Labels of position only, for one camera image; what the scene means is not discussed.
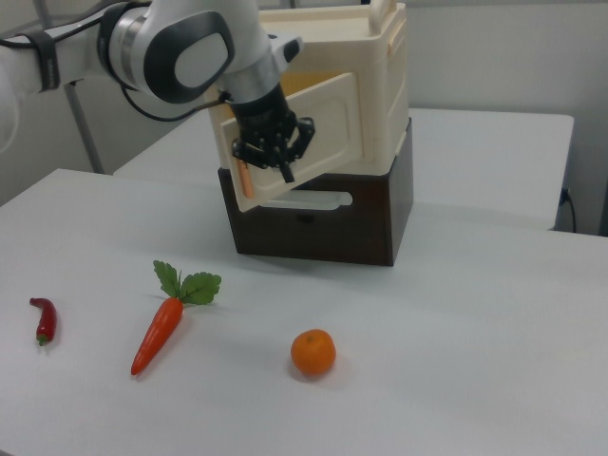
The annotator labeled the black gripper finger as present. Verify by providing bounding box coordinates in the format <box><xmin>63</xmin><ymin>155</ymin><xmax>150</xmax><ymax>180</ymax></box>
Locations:
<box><xmin>231</xmin><ymin>135</ymin><xmax>296</xmax><ymax>184</ymax></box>
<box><xmin>284</xmin><ymin>117</ymin><xmax>317</xmax><ymax>165</ymax></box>

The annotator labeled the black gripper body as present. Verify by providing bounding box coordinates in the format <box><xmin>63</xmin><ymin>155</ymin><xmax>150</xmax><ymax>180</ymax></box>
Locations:
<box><xmin>226</xmin><ymin>83</ymin><xmax>299</xmax><ymax>143</ymax></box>

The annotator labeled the cream cabinet door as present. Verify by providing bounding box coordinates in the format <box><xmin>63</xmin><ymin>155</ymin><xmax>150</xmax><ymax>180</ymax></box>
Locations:
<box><xmin>218</xmin><ymin>70</ymin><xmax>368</xmax><ymax>214</ymax></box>

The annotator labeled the cream plastic cabinet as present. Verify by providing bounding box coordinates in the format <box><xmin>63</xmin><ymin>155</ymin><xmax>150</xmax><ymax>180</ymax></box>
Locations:
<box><xmin>210</xmin><ymin>1</ymin><xmax>410</xmax><ymax>175</ymax></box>

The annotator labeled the dark brown drawer box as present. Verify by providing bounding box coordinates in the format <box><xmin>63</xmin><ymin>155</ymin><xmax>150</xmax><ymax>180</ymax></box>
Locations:
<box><xmin>217</xmin><ymin>116</ymin><xmax>415</xmax><ymax>268</ymax></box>

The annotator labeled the orange mandarin fruit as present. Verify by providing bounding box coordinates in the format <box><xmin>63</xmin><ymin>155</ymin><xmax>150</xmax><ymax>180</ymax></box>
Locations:
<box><xmin>290</xmin><ymin>328</ymin><xmax>337</xmax><ymax>377</ymax></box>

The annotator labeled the toy carrot with green leaves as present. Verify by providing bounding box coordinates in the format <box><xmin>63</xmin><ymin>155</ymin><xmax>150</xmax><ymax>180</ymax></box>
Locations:
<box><xmin>130</xmin><ymin>259</ymin><xmax>223</xmax><ymax>377</ymax></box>

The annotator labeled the red toy chili pepper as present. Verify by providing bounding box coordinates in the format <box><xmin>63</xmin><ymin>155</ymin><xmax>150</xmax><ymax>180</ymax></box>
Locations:
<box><xmin>28</xmin><ymin>296</ymin><xmax>59</xmax><ymax>347</ymax></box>

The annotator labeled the orange cabinet door handle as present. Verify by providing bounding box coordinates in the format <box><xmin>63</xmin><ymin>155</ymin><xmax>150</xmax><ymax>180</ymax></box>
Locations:
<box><xmin>236</xmin><ymin>158</ymin><xmax>257</xmax><ymax>199</ymax></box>

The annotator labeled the white drawer handle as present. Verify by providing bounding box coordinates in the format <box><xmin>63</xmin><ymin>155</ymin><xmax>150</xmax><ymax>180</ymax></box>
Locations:
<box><xmin>257</xmin><ymin>190</ymin><xmax>354</xmax><ymax>211</ymax></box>

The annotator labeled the grey metal post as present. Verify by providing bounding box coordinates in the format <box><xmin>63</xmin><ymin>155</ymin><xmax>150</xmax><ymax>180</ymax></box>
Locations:
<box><xmin>63</xmin><ymin>80</ymin><xmax>106</xmax><ymax>176</ymax></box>

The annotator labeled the black strap on arm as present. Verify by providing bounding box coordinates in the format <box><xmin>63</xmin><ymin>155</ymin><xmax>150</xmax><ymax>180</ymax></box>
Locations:
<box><xmin>24</xmin><ymin>30</ymin><xmax>64</xmax><ymax>93</ymax></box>

